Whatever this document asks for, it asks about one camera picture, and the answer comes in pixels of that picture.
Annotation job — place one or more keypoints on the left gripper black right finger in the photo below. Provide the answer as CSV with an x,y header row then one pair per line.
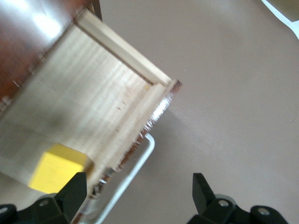
x,y
210,210

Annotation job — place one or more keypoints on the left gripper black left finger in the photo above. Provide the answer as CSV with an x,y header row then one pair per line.
x,y
67,198

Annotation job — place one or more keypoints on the yellow wooden block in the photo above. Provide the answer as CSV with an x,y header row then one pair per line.
x,y
56,168

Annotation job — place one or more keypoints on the brown table cloth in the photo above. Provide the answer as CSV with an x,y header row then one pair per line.
x,y
233,116

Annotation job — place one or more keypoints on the dark brown wooden cabinet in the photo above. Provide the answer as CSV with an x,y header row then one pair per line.
x,y
23,46

